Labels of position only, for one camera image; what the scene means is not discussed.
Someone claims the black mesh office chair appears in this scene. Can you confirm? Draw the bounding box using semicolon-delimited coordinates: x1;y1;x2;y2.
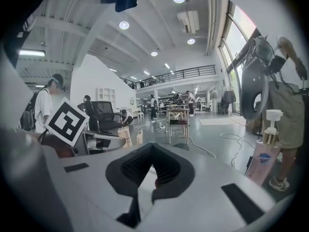
93;101;123;131

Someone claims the white ceiling air conditioner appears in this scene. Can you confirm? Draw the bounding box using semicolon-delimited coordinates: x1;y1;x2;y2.
177;10;200;35

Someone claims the pink pump lotion bottle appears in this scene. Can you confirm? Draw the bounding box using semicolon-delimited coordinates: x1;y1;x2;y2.
244;109;284;186

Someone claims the light wooden chair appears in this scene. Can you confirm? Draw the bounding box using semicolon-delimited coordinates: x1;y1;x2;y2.
166;106;191;145

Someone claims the large glass window wall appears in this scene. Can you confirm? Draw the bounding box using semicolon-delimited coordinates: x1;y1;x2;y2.
218;1;258;117

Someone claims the rectangular ceiling light panel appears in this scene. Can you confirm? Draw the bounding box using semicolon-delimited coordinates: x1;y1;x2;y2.
19;49;45;57

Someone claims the white floor mat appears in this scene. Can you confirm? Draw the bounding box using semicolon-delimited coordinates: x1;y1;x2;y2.
199;116;239;127

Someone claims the white wall shelf unit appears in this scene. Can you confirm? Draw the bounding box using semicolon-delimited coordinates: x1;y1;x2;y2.
96;87;116;102

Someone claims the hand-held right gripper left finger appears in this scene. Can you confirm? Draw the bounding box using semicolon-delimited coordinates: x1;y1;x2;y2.
105;143;154;198

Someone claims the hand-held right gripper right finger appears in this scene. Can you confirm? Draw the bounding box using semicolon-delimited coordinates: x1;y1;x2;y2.
151;143;196;204

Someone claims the white dressing table with mirror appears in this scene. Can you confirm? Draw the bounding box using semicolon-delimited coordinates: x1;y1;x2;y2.
127;98;145;119

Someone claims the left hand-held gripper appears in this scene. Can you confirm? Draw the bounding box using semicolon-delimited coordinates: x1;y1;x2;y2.
44;97;143;156

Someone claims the mezzanine with black railing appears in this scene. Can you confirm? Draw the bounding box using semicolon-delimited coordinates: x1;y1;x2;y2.
120;65;218;91

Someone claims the clothes rack with garments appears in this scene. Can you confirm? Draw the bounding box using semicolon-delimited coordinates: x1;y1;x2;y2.
223;86;236;113

